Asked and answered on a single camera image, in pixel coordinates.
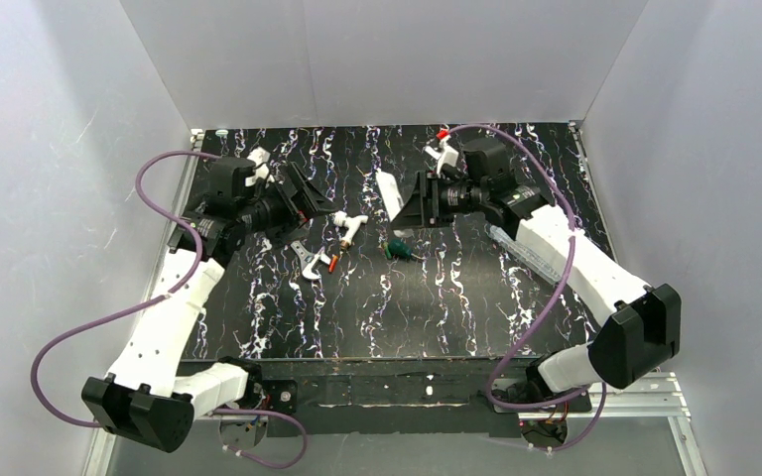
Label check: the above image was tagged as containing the white remote control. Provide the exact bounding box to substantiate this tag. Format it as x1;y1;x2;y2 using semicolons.
375;171;405;222

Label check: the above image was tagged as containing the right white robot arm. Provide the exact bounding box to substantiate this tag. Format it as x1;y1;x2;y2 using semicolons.
376;138;682;399

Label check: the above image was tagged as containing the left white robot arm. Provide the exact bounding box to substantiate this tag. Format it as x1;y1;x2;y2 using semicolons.
81;157;336;452

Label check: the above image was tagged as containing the white plastic faucet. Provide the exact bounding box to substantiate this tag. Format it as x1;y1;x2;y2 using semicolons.
332;211;368;253

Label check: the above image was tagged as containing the clear plastic screw box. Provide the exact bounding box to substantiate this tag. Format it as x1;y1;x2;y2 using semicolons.
487;225;562;285

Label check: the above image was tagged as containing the green handled screwdriver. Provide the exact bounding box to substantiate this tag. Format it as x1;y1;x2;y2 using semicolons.
382;239;423;262

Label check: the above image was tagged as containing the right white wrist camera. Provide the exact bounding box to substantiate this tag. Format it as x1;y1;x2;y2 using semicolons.
423;129;459;176

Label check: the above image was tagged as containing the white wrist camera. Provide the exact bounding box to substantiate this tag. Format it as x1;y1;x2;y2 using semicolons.
423;129;459;176
245;147;274;186

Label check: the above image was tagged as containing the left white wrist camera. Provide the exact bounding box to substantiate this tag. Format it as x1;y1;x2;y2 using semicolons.
245;147;274;186

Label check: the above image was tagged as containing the red handled adjustable wrench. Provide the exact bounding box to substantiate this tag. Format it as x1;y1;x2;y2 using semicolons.
290;241;334;282

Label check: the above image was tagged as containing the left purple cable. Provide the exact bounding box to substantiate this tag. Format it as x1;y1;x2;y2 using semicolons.
30;150;308;471

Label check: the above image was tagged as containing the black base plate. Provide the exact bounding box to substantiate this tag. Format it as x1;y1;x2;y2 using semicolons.
177;356;592;440

